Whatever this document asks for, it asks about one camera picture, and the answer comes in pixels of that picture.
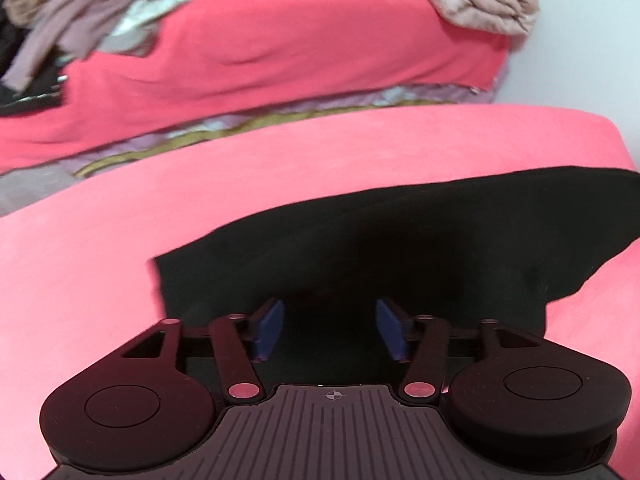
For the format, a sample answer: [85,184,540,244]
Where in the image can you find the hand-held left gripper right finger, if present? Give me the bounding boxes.
[375,298,542,403]

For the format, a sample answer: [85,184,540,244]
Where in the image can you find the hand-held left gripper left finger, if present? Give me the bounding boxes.
[121,297,267,404]

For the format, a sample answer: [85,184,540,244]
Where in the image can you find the black pants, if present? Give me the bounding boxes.
[149,166,640,392]

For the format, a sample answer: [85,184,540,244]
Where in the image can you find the gold trimmed bed skirt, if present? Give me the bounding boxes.
[0,62,508,217]

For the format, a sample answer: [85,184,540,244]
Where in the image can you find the red covered bed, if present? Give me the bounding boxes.
[0,0,512,173]

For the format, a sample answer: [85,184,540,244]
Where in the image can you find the grey white cloth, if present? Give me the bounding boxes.
[97,0,221,59]

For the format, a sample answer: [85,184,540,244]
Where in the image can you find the black bag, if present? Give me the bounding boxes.
[0,7,73,117]

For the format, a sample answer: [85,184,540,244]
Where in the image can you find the mauve clothes pile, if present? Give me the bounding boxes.
[0,0,221,93]

